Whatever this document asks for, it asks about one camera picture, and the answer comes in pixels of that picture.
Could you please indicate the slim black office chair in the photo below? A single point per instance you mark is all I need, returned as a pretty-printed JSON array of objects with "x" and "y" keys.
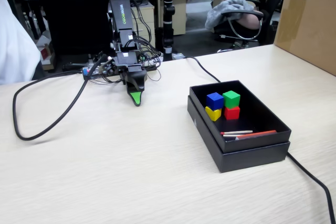
[{"x": 273, "y": 3}]

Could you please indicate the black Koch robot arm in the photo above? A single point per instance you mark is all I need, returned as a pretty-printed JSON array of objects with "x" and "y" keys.
[{"x": 122, "y": 11}]

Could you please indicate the red white cardboard carton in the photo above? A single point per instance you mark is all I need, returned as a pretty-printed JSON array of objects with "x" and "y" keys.
[{"x": 46, "y": 53}]

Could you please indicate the large cardboard box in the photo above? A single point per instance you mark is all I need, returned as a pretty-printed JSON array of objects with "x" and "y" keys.
[{"x": 307, "y": 24}]

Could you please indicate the long red-tipped wooden stick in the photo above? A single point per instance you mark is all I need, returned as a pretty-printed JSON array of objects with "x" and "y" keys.
[{"x": 236, "y": 132}]

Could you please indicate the brown round cushion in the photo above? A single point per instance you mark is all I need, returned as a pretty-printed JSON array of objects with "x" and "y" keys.
[{"x": 250, "y": 22}]

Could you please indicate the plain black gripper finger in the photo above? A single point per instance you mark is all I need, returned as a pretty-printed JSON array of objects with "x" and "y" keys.
[{"x": 136, "y": 81}]

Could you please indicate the green cube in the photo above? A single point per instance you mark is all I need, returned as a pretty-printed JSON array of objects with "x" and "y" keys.
[{"x": 231, "y": 99}]

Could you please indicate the red cube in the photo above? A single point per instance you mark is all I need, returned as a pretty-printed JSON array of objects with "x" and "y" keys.
[{"x": 231, "y": 113}]

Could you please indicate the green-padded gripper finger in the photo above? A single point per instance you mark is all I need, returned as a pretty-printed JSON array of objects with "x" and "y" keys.
[{"x": 136, "y": 98}]

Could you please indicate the short pale wooden stick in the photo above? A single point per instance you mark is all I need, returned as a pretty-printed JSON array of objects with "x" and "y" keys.
[{"x": 229, "y": 135}]

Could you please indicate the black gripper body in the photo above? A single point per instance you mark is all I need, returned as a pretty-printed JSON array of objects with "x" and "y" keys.
[{"x": 127, "y": 58}]

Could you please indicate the plain beige cabinet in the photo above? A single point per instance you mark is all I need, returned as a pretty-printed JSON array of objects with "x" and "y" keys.
[{"x": 179, "y": 11}]

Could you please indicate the large black office chair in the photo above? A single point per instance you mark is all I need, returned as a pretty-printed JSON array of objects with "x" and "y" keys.
[{"x": 73, "y": 11}]

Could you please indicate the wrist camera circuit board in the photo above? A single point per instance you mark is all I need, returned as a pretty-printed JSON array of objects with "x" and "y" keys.
[{"x": 106, "y": 68}]

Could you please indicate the person in white shirt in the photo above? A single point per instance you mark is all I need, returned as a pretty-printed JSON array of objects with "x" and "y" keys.
[{"x": 13, "y": 45}]

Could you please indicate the red pencil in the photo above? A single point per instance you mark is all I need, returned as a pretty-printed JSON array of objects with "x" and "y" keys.
[{"x": 260, "y": 133}]

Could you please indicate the grey fleece cloth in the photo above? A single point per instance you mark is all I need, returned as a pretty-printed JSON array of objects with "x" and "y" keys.
[{"x": 228, "y": 6}]

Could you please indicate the yellow cube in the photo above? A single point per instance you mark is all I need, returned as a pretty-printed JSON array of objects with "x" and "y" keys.
[{"x": 213, "y": 114}]

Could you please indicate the blue cube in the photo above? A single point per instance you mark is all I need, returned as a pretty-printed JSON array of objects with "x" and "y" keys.
[{"x": 214, "y": 101}]

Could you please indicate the chrome-armed office chair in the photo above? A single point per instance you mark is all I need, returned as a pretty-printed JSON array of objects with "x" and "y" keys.
[{"x": 241, "y": 12}]

